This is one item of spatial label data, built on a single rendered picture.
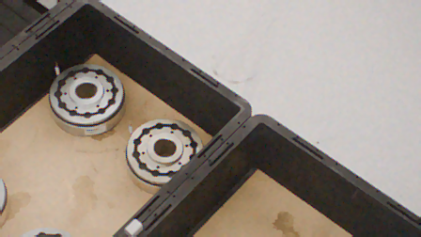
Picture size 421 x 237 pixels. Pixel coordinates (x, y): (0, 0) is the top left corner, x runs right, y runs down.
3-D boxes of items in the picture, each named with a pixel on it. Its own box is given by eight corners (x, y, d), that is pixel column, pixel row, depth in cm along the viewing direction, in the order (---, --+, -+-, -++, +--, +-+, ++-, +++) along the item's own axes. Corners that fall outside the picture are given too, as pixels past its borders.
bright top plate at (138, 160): (154, 109, 115) (154, 106, 115) (217, 143, 112) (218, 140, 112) (111, 161, 110) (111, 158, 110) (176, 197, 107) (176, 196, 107)
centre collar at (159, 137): (160, 128, 113) (160, 126, 112) (191, 146, 111) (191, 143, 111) (138, 154, 110) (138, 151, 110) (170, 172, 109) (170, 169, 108)
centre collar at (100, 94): (85, 72, 118) (85, 70, 117) (112, 90, 116) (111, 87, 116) (60, 94, 116) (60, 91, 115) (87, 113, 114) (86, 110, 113)
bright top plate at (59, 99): (85, 55, 120) (85, 52, 120) (138, 91, 117) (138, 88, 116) (34, 98, 116) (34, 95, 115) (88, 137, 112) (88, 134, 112)
